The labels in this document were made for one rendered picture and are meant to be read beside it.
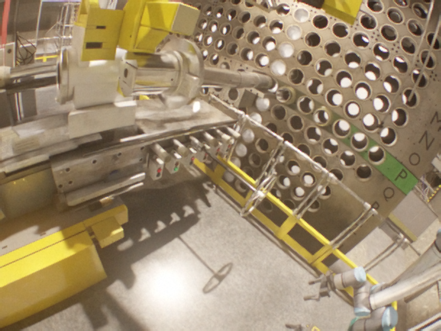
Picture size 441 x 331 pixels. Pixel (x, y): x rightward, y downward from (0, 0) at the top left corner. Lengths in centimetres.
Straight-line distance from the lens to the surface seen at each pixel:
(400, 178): 285
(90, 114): 108
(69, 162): 120
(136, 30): 87
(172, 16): 69
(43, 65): 145
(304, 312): 223
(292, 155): 287
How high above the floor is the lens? 167
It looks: 34 degrees down
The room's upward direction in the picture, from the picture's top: 23 degrees clockwise
